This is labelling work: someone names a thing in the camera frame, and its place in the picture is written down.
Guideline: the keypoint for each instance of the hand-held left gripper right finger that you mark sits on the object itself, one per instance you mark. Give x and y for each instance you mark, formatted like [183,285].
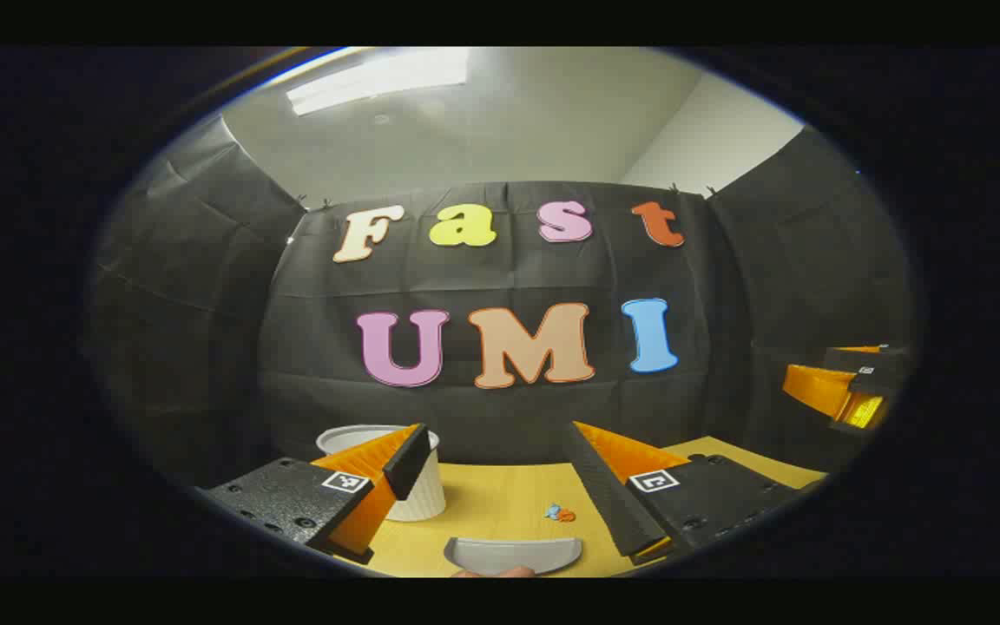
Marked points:
[608,495]

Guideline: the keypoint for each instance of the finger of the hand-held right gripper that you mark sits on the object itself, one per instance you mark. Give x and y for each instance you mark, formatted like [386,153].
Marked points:
[878,369]

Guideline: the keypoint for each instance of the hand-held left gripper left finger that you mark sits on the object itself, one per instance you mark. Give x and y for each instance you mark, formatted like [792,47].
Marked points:
[406,460]

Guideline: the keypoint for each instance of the orange paper trash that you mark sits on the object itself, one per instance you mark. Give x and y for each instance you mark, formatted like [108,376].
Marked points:
[566,516]

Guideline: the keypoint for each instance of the grey plastic dustpan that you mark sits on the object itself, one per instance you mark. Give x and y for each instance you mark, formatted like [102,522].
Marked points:
[509,551]

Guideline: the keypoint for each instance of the yellow wooden desktop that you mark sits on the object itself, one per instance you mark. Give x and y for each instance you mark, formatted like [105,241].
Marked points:
[500,503]

